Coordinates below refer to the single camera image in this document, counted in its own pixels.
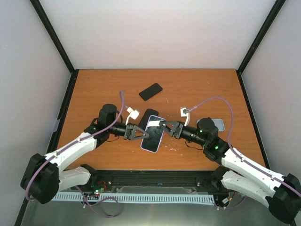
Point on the black right frame post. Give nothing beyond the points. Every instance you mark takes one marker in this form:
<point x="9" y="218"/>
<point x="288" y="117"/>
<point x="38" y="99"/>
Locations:
<point x="278" y="4"/>

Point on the blue phone black screen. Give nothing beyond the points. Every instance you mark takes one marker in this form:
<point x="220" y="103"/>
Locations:
<point x="152" y="139"/>

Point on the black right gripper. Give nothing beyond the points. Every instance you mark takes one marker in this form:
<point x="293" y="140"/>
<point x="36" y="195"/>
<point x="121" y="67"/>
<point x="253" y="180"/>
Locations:
<point x="178" y="129"/>

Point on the light blue cable duct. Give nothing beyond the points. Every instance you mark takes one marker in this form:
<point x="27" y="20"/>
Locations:
<point x="204" y="199"/>

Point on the purple phone black screen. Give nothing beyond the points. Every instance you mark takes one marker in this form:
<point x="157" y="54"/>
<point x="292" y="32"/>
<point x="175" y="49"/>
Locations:
<point x="144" y="120"/>

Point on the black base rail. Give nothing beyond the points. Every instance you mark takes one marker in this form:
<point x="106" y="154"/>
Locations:
<point x="199" y="181"/>

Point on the black frame post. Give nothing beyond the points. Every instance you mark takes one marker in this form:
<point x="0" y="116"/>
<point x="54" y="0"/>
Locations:
<point x="278" y="4"/>
<point x="51" y="32"/>

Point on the lavender phone case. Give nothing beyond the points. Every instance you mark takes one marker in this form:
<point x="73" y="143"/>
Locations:
<point x="143" y="146"/>

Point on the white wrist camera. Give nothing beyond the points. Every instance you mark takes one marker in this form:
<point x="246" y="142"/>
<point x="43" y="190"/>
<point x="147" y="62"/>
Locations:
<point x="133" y="114"/>
<point x="184" y="112"/>

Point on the black left frame post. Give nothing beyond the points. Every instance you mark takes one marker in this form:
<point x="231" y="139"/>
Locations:
<point x="51" y="32"/>

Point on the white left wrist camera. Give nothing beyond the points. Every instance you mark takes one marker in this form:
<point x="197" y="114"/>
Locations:
<point x="133" y="114"/>

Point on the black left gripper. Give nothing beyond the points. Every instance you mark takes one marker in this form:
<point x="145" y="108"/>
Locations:
<point x="131" y="129"/>

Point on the light blue phone case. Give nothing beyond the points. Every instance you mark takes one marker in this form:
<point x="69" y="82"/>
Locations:
<point x="218" y="123"/>

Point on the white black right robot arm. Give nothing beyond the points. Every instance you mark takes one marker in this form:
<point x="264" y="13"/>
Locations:
<point x="280" y="194"/>

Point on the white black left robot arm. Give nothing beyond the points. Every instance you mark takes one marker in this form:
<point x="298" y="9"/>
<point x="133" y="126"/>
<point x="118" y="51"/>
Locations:
<point x="46" y="175"/>

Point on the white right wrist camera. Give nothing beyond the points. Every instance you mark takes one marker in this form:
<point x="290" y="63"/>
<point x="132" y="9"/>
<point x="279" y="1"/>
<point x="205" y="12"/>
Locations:
<point x="184" y="112"/>

